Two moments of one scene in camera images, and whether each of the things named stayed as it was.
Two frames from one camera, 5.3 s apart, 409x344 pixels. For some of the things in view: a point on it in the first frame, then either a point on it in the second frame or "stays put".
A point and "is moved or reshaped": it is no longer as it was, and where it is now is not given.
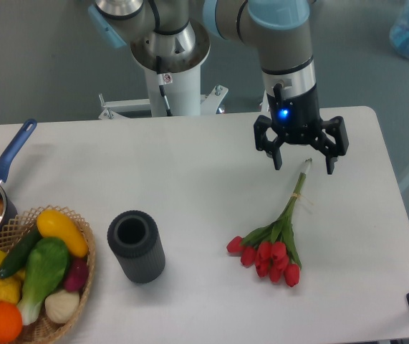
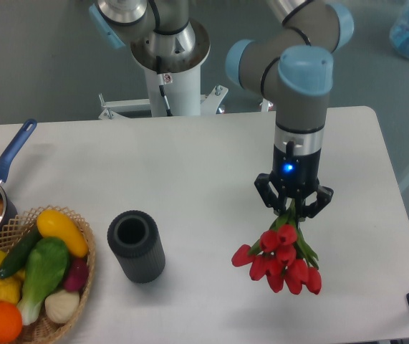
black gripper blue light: (297, 120) -> (296, 173)
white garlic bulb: (60, 307) stays put
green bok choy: (46, 264) stays put
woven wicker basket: (6, 237) stays put
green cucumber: (23, 248) stays put
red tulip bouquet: (271, 249) is moved or reshaped
